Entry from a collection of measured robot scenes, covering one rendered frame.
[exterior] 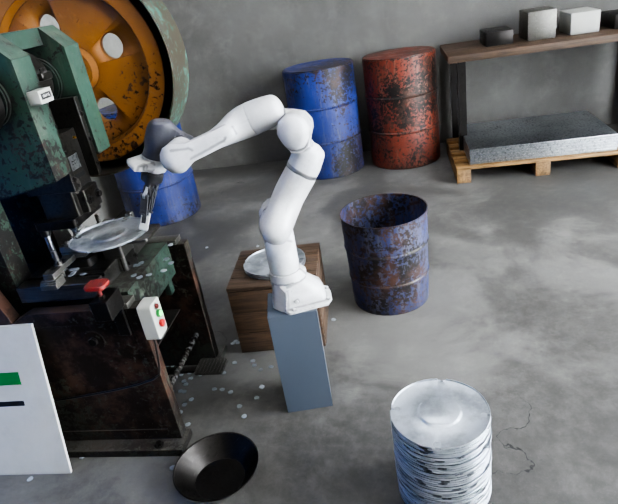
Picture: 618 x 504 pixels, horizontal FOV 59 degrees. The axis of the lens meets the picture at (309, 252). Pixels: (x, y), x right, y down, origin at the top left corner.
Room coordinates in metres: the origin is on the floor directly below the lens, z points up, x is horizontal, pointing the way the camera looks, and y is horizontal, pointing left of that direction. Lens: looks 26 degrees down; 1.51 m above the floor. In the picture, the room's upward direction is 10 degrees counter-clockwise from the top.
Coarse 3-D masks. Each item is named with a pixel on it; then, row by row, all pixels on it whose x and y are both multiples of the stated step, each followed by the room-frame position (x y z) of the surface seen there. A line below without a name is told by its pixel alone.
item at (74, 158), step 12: (60, 132) 1.92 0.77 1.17; (72, 132) 1.96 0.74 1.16; (72, 144) 1.94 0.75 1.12; (72, 156) 1.91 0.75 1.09; (72, 168) 1.89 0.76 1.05; (84, 168) 1.96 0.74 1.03; (84, 180) 1.94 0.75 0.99; (72, 192) 1.84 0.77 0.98; (84, 192) 1.86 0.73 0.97; (96, 192) 1.93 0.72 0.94; (48, 204) 1.86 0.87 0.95; (60, 204) 1.85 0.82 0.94; (72, 204) 1.84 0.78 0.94; (84, 204) 1.86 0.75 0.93; (96, 204) 1.90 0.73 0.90; (48, 216) 1.86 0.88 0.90; (60, 216) 1.85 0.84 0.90; (72, 216) 1.84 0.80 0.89
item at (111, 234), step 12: (96, 228) 1.99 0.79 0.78; (108, 228) 1.95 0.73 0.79; (120, 228) 1.93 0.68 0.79; (132, 228) 1.93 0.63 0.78; (72, 240) 1.91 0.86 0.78; (84, 240) 1.89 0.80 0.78; (96, 240) 1.85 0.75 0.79; (108, 240) 1.84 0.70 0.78; (120, 240) 1.83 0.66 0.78; (132, 240) 1.80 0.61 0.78; (84, 252) 1.77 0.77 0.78
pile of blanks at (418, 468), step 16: (400, 448) 1.18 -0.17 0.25; (416, 448) 1.14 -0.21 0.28; (464, 448) 1.09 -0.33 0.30; (480, 448) 1.11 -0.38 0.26; (400, 464) 1.19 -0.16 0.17; (416, 464) 1.13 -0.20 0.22; (432, 464) 1.11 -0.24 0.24; (448, 464) 1.09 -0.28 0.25; (464, 464) 1.09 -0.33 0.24; (480, 464) 1.11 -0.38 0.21; (400, 480) 1.20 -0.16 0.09; (416, 480) 1.14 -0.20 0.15; (432, 480) 1.10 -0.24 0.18; (448, 480) 1.09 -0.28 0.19; (464, 480) 1.09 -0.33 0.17; (480, 480) 1.11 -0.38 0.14; (416, 496) 1.14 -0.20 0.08; (432, 496) 1.11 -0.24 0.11; (448, 496) 1.09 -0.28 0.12; (464, 496) 1.09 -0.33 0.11; (480, 496) 1.12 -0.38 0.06
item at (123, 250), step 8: (152, 224) 1.94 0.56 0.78; (152, 232) 1.86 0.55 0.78; (136, 240) 1.81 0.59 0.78; (144, 240) 1.80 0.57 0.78; (120, 248) 1.85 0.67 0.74; (128, 248) 1.89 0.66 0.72; (104, 256) 1.86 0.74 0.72; (112, 256) 1.85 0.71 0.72; (120, 256) 1.84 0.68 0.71; (128, 256) 1.88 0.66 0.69; (136, 256) 1.91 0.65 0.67; (120, 264) 1.85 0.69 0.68; (128, 264) 1.85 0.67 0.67
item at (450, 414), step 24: (432, 384) 1.36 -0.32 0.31; (456, 384) 1.34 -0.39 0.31; (408, 408) 1.27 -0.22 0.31; (432, 408) 1.25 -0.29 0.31; (456, 408) 1.23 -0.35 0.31; (480, 408) 1.22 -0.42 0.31; (408, 432) 1.18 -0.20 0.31; (432, 432) 1.16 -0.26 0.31; (456, 432) 1.15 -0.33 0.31; (480, 432) 1.13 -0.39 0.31
